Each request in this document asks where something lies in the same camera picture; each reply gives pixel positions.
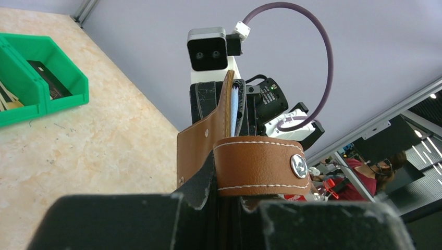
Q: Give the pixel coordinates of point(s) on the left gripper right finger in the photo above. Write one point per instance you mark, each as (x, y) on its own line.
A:
(273, 223)

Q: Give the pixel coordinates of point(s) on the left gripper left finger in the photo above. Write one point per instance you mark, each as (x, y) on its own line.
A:
(183, 219)

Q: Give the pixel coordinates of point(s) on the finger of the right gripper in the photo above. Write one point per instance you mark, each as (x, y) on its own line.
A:
(204, 98)
(244, 108)

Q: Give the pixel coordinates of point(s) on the brown leather card holder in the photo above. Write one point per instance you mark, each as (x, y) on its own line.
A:
(242, 165)

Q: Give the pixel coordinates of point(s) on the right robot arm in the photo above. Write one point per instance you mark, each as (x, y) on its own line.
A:
(262, 110)

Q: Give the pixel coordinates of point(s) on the gold card in green bin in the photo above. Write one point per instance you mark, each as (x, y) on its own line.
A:
(8, 100)

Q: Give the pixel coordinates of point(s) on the cola bottle red label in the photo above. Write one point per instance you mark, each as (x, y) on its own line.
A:
(319, 192)

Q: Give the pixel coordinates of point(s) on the person in red shirt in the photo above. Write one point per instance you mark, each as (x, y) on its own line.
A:
(375, 177)

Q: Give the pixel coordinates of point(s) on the right green plastic bin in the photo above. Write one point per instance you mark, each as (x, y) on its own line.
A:
(64, 85)

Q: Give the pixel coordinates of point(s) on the green plastic bin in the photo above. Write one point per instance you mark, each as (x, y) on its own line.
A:
(17, 77)
(64, 85)

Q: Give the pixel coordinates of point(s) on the middle green plastic bin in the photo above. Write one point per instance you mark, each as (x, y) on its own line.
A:
(17, 77)

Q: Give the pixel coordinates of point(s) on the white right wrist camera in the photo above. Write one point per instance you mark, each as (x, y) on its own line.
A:
(212, 53)

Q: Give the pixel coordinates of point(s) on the right aluminium corner post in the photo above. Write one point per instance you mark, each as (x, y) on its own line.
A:
(82, 13)

